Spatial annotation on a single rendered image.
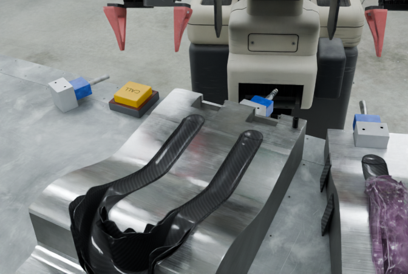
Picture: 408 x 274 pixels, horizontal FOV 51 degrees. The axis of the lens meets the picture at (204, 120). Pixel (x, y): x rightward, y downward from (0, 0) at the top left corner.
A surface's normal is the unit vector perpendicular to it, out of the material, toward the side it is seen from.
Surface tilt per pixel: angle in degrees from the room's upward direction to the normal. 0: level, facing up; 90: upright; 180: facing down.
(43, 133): 0
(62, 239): 84
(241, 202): 16
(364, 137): 90
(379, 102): 0
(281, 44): 98
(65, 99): 90
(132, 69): 0
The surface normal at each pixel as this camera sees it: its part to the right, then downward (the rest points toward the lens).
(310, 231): -0.05, -0.79
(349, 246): -0.10, -0.59
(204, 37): -0.14, 0.61
